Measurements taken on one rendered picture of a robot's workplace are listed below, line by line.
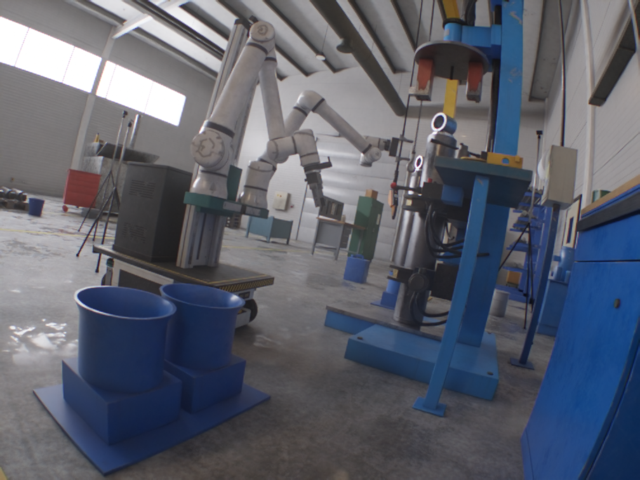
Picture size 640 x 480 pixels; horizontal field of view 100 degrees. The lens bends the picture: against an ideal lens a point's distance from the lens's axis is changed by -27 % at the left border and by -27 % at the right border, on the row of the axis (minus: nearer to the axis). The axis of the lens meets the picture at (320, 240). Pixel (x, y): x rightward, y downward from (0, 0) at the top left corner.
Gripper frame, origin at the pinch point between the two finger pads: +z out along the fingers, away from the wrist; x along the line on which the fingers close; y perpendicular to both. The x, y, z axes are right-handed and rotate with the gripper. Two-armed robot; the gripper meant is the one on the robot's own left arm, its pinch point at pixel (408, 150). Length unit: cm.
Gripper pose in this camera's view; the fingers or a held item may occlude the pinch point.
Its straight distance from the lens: 261.4
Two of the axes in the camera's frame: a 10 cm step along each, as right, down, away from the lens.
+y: 0.8, -0.2, 10.0
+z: 9.8, 2.0, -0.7
